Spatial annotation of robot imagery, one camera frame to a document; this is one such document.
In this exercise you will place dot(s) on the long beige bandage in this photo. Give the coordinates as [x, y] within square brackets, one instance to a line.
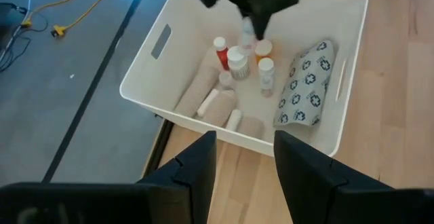
[196, 91]

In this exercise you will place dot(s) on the white gauze roll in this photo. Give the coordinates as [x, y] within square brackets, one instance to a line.
[208, 102]
[234, 119]

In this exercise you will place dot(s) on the short beige bandage roll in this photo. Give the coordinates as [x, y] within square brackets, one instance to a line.
[251, 128]

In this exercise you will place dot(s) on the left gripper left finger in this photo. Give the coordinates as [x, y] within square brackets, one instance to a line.
[169, 200]

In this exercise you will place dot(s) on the red bottle white cap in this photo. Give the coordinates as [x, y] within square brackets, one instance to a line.
[222, 56]

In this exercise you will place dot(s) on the medium beige bandage roll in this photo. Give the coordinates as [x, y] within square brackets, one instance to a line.
[220, 108]

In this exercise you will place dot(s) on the small clear vial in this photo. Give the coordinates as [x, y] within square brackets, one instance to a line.
[226, 80]

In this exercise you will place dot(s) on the clear vial pink contents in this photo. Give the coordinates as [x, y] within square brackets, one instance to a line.
[247, 35]

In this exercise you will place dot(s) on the orange pill bottle white cap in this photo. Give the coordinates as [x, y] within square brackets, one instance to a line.
[263, 49]

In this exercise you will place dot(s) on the black aluminium table frame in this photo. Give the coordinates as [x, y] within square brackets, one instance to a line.
[159, 149]

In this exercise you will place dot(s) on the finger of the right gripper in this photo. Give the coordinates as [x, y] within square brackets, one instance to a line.
[259, 17]

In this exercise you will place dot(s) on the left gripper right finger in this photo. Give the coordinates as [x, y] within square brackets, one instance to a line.
[322, 197]

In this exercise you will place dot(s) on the large white-capped bottle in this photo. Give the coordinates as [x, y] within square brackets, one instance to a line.
[238, 64]

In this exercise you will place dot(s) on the white perforated plastic basket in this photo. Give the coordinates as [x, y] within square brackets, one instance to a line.
[162, 81]

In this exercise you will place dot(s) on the grey printed medical pouch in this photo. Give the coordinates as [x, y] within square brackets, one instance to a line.
[305, 85]

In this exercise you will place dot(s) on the white-capped clear bottle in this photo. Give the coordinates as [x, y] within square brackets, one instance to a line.
[266, 71]

